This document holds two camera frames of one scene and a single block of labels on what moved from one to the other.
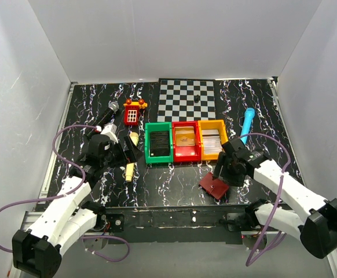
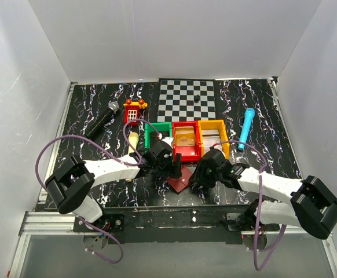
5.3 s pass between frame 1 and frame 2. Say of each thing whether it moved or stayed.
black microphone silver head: stayed
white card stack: stayed
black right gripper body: moved
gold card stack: stayed
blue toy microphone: stayed
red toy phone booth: stayed
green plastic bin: stayed
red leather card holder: moved
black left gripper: moved
